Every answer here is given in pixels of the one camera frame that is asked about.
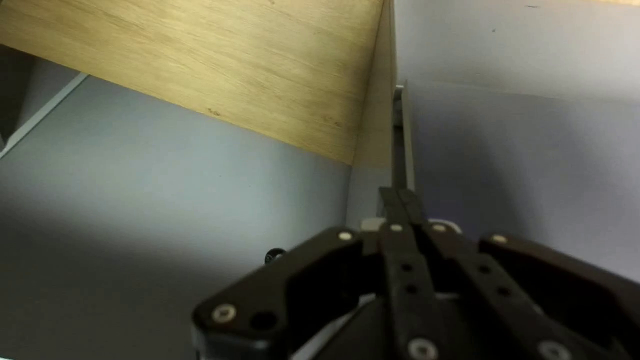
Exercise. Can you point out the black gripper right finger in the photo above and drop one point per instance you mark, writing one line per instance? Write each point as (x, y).
(492, 308)

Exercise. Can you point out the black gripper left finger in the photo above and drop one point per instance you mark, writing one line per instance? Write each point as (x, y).
(409, 284)

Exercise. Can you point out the grey cabinet with wooden top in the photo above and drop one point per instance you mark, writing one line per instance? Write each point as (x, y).
(303, 73)

